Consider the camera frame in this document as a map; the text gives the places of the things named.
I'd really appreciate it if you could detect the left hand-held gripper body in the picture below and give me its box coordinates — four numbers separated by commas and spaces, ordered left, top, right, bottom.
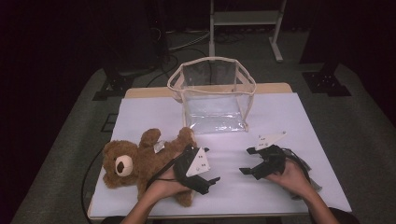
173, 145, 211, 196

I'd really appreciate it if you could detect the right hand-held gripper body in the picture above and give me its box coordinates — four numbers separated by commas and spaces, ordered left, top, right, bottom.
254, 130, 288, 180

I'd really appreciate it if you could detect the clear plastic bag beige trim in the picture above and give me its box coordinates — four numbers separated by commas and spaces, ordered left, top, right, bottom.
166, 56, 258, 135

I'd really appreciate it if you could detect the brown teddy bear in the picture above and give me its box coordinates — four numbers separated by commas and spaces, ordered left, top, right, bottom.
102, 126, 198, 208

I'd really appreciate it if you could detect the person's right hand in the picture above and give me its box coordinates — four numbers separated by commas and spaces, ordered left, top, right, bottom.
265, 160, 313, 200

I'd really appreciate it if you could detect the person's left hand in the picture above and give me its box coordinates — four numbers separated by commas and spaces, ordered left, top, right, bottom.
145, 168, 192, 201

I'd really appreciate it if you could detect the white table sheet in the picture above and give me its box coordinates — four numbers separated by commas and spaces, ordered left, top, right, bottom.
89, 92, 353, 217

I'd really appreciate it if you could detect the wooden table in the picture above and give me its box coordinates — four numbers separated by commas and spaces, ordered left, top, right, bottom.
87, 82, 353, 220

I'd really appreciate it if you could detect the black stand base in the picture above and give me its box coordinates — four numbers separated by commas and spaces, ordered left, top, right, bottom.
301, 63, 353, 98
92, 69, 135, 102

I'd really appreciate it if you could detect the dark floor plate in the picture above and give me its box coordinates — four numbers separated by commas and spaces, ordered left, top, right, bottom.
100, 113, 120, 133

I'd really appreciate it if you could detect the white metal stand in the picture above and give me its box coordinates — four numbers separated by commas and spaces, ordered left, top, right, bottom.
208, 0, 288, 63

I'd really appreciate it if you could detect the black floor cable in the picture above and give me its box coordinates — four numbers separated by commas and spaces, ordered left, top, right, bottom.
145, 53, 180, 89

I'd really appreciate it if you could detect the white floor cable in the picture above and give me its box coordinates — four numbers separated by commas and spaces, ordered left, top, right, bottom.
167, 29, 211, 52

